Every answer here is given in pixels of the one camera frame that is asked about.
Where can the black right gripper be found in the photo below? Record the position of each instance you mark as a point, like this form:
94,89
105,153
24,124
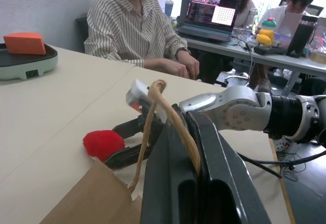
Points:
155,132

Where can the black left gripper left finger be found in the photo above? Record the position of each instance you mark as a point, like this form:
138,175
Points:
163,173

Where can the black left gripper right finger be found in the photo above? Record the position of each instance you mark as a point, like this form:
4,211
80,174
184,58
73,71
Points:
224,163

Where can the red plush toy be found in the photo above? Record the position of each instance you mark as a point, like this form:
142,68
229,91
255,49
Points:
104,143

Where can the brown paper bag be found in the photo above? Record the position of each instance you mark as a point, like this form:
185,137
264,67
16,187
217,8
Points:
96,198

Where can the striped shirt person's right hand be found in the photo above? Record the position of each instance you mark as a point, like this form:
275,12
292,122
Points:
178,69

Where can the striped shirt person's left hand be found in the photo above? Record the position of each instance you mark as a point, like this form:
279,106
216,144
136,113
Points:
191,63

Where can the grey office desk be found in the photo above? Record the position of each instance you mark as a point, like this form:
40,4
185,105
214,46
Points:
275,61

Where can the person in striped shirt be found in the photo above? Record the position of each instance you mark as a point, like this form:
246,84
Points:
122,25

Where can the black chair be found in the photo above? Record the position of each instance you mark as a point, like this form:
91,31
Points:
82,33

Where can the black flat stand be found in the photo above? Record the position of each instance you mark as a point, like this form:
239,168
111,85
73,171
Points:
270,50

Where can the green electric griddle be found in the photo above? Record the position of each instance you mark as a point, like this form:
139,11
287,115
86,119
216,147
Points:
23,65

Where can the blue cup with straw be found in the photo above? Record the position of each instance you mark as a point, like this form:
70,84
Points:
169,8

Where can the orange wedge block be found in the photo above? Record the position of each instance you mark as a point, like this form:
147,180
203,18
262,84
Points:
24,43

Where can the toy bottle with green lid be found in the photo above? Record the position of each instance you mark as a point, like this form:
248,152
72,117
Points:
269,23

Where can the tall black tumbler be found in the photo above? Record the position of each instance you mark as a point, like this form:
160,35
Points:
301,38

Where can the open black laptop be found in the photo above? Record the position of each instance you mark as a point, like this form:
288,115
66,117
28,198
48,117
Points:
211,12

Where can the person in white t-shirt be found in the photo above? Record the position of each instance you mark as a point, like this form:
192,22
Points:
275,15

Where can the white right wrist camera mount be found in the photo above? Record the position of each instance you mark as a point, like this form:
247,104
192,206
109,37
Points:
137,89

